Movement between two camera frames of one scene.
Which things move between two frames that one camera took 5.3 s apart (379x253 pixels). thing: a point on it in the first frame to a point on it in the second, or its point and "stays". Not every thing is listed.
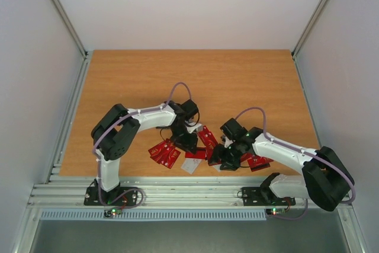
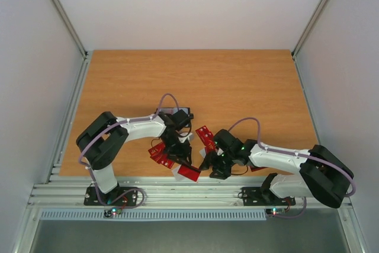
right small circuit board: (275, 211) stays
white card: (189, 165) to (177, 176)
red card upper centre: (207, 137) stays
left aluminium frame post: (60, 7) stays
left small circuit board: (112, 211) stays
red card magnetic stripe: (199, 154) to (189, 172)
